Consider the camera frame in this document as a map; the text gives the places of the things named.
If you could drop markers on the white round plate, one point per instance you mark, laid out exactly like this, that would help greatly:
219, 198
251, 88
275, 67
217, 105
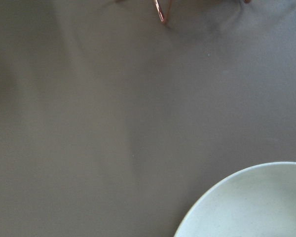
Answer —
258, 201

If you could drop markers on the copper wire bottle rack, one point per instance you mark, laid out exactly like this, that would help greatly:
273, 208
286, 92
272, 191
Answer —
187, 10

